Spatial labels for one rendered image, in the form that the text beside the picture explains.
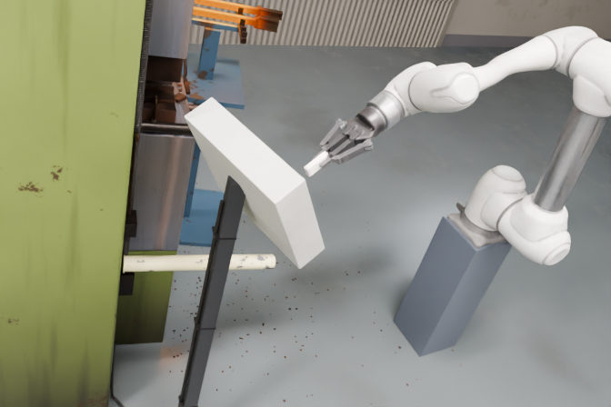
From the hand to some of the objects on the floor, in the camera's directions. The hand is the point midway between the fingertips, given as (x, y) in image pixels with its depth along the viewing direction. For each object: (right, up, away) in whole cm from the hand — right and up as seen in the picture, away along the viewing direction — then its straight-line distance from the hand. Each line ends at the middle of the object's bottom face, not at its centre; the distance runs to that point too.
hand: (316, 163), depth 151 cm
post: (-43, -90, +44) cm, 109 cm away
